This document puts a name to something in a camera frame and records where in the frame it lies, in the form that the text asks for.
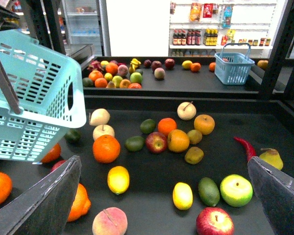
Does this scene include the soy sauce bottle row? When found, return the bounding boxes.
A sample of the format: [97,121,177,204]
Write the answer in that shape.
[171,28,219,46]

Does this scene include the white pear at back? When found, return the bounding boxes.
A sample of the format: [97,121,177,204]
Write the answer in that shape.
[177,101,196,120]

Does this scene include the glass freezer chest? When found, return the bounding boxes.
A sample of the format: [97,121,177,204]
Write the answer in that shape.
[64,44,95,64]

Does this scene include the orange near front edge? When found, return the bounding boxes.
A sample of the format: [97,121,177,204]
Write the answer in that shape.
[67,183,91,222]

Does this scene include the peach at front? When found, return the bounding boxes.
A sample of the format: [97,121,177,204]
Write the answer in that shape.
[92,207,128,235]

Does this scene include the far green apple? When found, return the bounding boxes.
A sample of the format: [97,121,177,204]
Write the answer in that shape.
[130,72,143,84]

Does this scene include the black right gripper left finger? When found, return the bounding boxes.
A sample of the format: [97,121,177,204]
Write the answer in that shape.
[0,155,82,235]

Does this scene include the teal plastic shopping basket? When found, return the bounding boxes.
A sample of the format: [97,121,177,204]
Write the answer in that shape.
[0,30,86,162]

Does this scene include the green avocado front right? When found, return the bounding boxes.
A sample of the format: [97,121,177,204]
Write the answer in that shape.
[198,177,221,207]

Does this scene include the golden round pear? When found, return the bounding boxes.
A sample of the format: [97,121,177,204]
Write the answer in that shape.
[194,114,215,135]

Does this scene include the brown kiwi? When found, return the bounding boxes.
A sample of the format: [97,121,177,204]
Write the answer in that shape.
[187,129,202,145]
[184,146,204,165]

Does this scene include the orange yellow apple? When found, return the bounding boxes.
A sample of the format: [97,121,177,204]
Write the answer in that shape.
[168,129,190,153]

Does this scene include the dark green avocado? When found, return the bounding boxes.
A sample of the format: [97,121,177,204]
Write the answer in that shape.
[64,129,81,143]

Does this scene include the small blue basket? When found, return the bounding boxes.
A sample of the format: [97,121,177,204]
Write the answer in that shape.
[214,43,255,85]

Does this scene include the black shelf post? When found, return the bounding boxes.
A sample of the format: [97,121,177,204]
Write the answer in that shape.
[258,0,294,100]

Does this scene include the white pear with stem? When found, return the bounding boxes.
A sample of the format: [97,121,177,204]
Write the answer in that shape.
[93,124,115,140]

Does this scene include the red chili pepper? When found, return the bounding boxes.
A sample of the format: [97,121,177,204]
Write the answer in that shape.
[233,137,257,162]

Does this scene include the yellow lemon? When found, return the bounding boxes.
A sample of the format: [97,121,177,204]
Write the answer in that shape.
[182,60,193,70]
[107,166,130,195]
[172,182,193,211]

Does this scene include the red apple at front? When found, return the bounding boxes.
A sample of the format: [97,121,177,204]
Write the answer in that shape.
[196,207,234,235]

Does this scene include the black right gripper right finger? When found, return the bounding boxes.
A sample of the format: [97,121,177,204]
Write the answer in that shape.
[247,156,294,235]

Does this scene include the far orange beside lemon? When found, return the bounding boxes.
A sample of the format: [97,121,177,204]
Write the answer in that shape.
[190,63,201,72]

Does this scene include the green lime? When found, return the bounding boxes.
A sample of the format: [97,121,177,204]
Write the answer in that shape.
[140,118,156,134]

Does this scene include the far dark red apple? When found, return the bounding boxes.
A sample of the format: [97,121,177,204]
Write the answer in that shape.
[151,60,162,72]

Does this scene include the small orange tangerine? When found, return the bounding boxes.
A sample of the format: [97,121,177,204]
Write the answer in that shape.
[157,117,177,137]

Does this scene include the yellow green pear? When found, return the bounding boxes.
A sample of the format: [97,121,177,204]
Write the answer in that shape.
[259,148,284,170]

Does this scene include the orange persimmon with green leaf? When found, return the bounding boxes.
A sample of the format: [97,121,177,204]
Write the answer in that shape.
[41,143,61,164]

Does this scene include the white pear lying sideways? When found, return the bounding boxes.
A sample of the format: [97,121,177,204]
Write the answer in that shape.
[89,108,110,126]

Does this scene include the grey basket handle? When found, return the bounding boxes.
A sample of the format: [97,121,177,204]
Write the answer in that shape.
[0,17,23,115]

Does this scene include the large orange mandarin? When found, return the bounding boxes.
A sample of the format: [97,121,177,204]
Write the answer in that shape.
[93,135,121,164]

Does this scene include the red pomegranate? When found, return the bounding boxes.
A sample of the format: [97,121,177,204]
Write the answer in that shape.
[50,160,66,172]

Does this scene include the bright green apple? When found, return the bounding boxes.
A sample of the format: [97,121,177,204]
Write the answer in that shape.
[220,174,253,207]

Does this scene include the brown kiwi front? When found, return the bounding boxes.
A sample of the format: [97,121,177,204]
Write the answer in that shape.
[184,146,204,165]

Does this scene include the brown kiwi back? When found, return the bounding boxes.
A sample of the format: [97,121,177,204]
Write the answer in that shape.
[187,129,202,145]

